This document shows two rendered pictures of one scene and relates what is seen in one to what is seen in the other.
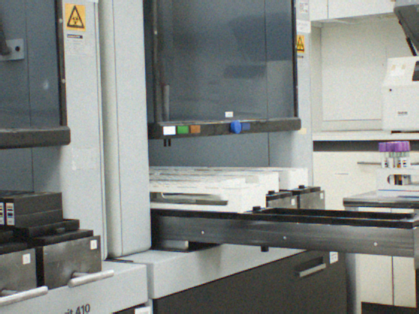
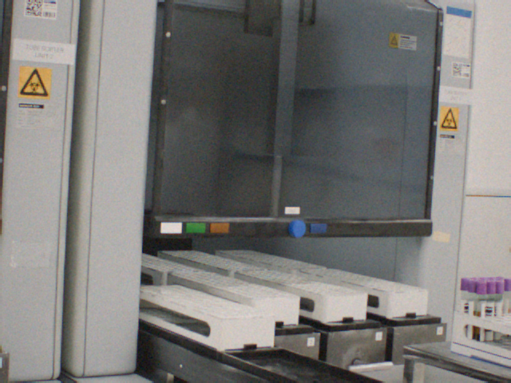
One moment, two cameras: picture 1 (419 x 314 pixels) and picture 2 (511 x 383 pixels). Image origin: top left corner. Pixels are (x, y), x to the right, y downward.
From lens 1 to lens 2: 0.67 m
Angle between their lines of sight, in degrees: 21
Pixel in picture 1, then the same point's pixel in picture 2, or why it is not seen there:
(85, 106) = (39, 191)
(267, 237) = not seen: outside the picture
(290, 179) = (391, 304)
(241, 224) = (212, 366)
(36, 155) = not seen: outside the picture
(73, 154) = (13, 248)
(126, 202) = (97, 313)
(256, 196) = (253, 331)
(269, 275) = not seen: outside the picture
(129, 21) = (125, 86)
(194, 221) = (175, 350)
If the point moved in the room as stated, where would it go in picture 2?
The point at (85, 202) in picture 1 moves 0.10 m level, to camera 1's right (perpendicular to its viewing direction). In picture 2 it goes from (28, 307) to (85, 316)
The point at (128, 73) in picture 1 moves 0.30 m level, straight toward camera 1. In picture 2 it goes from (116, 152) to (23, 152)
